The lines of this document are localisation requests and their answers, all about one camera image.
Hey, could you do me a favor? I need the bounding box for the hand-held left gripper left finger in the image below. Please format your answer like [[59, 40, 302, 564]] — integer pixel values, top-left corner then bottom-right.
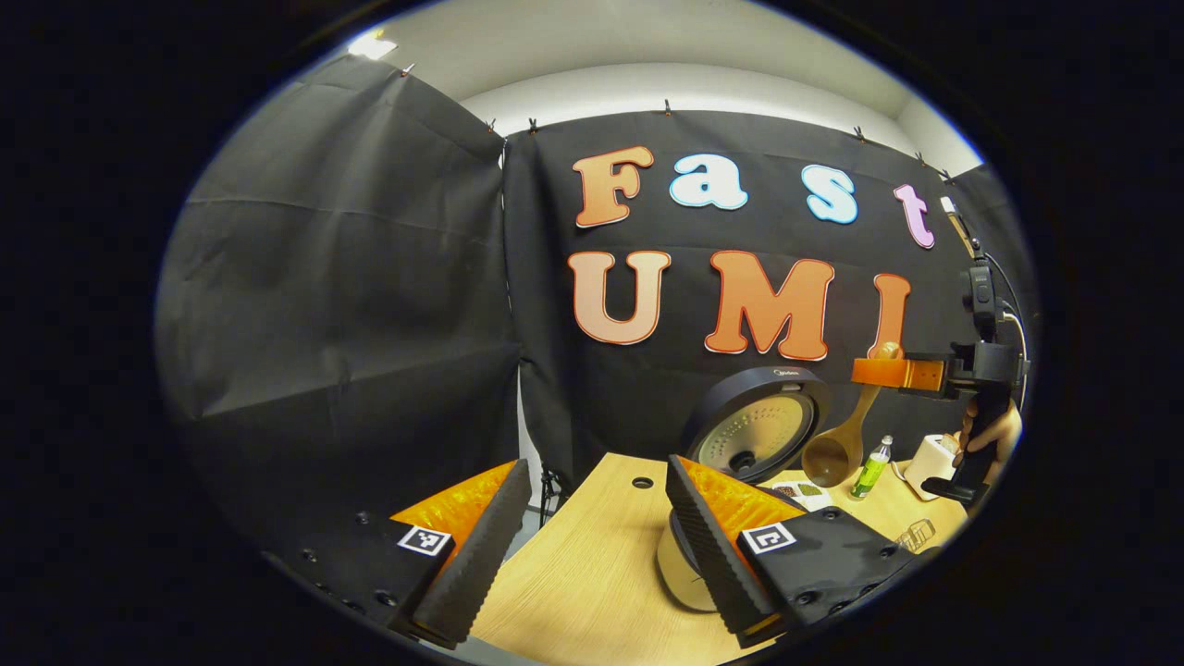
[[264, 458, 535, 648]]

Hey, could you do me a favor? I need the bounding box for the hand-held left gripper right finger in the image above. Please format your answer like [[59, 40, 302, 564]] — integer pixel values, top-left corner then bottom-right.
[[666, 453, 926, 648]]

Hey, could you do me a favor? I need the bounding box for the wooden spoon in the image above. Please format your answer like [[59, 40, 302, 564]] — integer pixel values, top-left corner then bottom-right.
[[801, 342, 903, 488]]

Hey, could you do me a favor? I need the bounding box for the black rice cooker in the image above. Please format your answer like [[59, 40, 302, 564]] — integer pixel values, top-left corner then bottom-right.
[[655, 367, 833, 613]]

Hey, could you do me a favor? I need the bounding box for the white toaster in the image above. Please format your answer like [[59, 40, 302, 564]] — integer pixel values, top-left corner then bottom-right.
[[902, 433, 963, 502]]

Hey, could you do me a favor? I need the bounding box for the green drink bottle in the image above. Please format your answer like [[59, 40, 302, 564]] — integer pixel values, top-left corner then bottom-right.
[[849, 435, 894, 501]]

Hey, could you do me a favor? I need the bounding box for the white divided bean dish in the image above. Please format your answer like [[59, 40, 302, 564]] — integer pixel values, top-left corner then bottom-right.
[[772, 478, 835, 512]]

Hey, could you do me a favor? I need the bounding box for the black backdrop cloth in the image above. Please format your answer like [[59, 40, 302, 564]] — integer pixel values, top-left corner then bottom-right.
[[155, 54, 1037, 556]]

